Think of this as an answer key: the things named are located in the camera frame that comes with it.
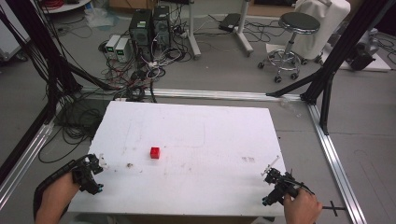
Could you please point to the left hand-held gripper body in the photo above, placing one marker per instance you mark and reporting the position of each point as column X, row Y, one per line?
column 84, row 174

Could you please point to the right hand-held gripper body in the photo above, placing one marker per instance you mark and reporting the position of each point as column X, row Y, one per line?
column 281, row 186

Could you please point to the red cube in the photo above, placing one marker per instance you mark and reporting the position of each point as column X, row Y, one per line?
column 155, row 152

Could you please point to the person's left hand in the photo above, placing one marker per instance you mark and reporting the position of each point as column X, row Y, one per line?
column 60, row 191

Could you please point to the person's right hand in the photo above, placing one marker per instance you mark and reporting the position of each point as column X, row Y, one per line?
column 302, row 208

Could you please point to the white power supply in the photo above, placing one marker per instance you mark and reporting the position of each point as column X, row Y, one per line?
column 112, row 43
column 123, row 49

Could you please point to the white table leg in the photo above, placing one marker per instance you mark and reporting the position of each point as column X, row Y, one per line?
column 244, row 34
column 193, row 34

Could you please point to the wide black computer tower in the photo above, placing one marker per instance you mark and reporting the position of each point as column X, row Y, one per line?
column 140, row 29

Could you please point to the black machine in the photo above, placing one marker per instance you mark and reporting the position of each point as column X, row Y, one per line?
column 361, row 56

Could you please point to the round black stool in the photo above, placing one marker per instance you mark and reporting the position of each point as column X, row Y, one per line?
column 297, row 23

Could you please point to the clear plastic bag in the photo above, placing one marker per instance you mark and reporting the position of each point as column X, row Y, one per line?
column 99, row 17

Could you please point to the white floor board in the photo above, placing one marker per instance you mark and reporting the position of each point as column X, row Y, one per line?
column 378, row 63

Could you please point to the narrow black computer tower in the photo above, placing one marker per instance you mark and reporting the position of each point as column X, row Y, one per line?
column 162, row 26

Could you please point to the flat black box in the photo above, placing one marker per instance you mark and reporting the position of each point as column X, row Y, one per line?
column 229, row 22

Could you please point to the white cabinet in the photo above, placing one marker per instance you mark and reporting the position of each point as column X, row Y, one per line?
column 11, row 40

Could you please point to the white cloth cover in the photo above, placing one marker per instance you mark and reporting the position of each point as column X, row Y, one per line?
column 330, row 18

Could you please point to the round white table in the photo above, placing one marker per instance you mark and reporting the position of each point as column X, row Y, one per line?
column 70, row 6

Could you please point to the aluminium rail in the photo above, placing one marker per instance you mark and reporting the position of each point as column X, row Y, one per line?
column 218, row 94
column 25, row 158
column 336, row 168

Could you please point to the black frame strut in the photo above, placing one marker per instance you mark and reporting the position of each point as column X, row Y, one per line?
column 339, row 53
column 37, row 46

